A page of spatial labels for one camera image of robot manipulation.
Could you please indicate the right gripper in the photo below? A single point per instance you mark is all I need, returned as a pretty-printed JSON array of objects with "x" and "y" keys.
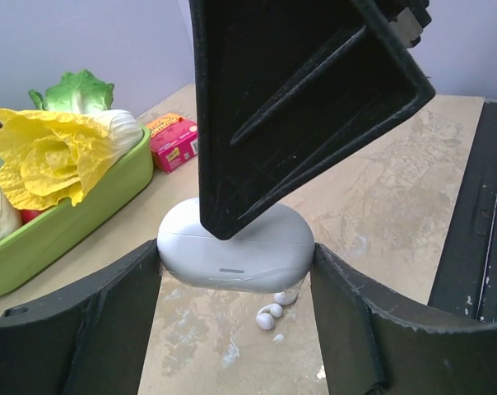
[{"x": 410, "y": 20}]

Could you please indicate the red toy pepper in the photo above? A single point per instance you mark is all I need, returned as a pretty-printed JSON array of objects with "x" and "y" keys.
[{"x": 29, "y": 215}]

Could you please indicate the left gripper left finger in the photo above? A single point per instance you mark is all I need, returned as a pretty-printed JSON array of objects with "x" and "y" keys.
[{"x": 89, "y": 337}]

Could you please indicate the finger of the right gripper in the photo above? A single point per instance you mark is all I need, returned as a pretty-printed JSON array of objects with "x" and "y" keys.
[{"x": 287, "y": 89}]

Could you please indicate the green plastic basin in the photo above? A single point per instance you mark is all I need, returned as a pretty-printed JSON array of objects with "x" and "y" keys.
[{"x": 43, "y": 240}]

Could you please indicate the white earbud charging case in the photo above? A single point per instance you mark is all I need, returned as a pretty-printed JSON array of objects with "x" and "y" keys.
[{"x": 270, "y": 255}]

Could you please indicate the yellow napa cabbage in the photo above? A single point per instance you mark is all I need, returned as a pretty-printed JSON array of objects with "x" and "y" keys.
[{"x": 48, "y": 156}]

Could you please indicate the white earbud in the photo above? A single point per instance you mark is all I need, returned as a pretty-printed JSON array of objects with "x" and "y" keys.
[
  {"x": 286, "y": 298},
  {"x": 266, "y": 316}
]

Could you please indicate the green leafy lettuce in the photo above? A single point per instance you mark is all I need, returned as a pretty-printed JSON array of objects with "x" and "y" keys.
[{"x": 77, "y": 93}]

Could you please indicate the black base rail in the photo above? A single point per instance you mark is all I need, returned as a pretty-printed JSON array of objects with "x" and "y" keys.
[{"x": 458, "y": 282}]

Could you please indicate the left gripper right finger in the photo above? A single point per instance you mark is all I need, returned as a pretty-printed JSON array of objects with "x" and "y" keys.
[{"x": 374, "y": 340}]

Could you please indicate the pink snack box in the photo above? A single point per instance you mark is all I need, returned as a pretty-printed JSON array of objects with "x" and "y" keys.
[{"x": 173, "y": 141}]

